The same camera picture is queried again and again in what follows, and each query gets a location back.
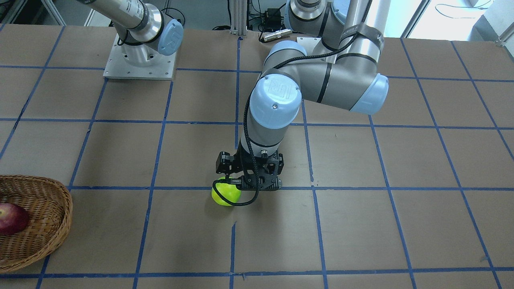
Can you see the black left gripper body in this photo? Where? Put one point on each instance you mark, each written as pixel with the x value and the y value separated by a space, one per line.
pixel 225 161

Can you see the green apple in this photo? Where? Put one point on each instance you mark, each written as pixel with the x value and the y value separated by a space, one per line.
pixel 229 191

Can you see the red apple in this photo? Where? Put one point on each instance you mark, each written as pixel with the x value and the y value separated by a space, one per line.
pixel 13 219

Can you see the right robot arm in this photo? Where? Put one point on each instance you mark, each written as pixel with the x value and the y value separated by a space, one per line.
pixel 141 23

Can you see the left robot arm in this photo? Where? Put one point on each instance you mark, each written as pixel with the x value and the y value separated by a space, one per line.
pixel 341 71

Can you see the woven wicker basket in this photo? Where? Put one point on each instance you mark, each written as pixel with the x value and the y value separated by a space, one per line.
pixel 49 205

